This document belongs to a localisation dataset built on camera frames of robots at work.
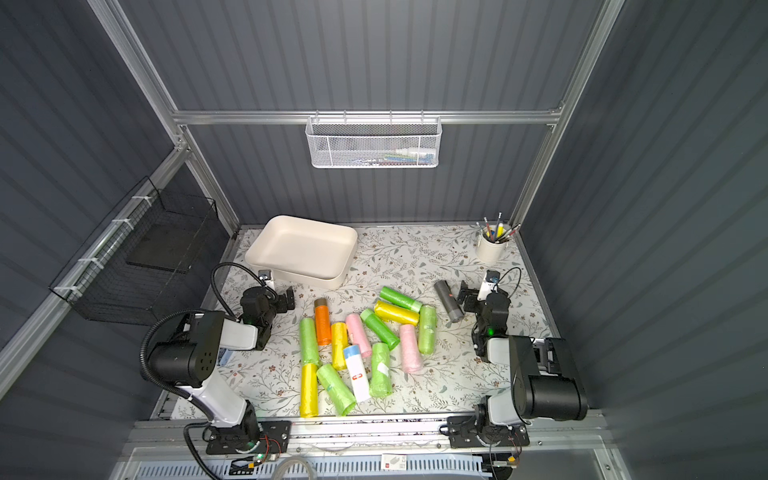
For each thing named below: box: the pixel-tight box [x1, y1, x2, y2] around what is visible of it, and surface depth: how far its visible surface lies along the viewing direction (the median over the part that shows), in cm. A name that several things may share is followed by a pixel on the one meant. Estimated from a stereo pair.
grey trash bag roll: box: [434, 279, 465, 327], surface depth 98 cm
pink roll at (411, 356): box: [400, 324, 423, 373], surface depth 88 cm
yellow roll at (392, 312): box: [374, 300, 420, 326], surface depth 94 cm
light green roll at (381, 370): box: [370, 342, 393, 397], surface depth 82 cm
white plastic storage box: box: [245, 215, 358, 291], surface depth 114 cm
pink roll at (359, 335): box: [346, 313, 372, 359], surface depth 90 cm
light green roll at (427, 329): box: [418, 305, 437, 355], surface depth 90 cm
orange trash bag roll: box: [314, 297, 332, 346], surface depth 93 cm
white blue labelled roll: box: [344, 344, 370, 403], surface depth 81 cm
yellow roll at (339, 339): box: [331, 322, 349, 370], surface depth 88 cm
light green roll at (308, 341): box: [300, 317, 319, 365], surface depth 89 cm
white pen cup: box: [476, 232, 508, 263], surface depth 109 cm
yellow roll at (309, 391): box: [300, 363, 319, 418], surface depth 80 cm
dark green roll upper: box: [379, 286, 423, 313], surface depth 100 cm
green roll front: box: [316, 363, 357, 416], surface depth 79 cm
